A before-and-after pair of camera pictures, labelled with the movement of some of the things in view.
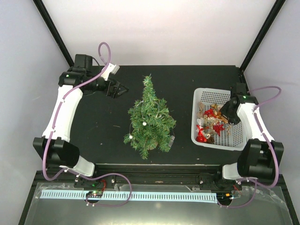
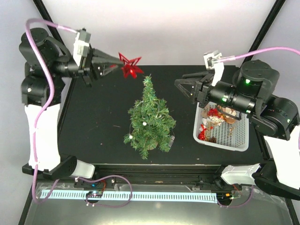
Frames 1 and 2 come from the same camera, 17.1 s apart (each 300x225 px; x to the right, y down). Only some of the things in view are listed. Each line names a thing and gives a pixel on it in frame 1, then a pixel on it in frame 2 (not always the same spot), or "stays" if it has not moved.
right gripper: (234, 121) -> (200, 88)
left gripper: (113, 94) -> (95, 56)
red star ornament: (218, 128) -> (130, 67)
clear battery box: (171, 141) stays
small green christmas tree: (151, 124) stays
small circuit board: (95, 193) stays
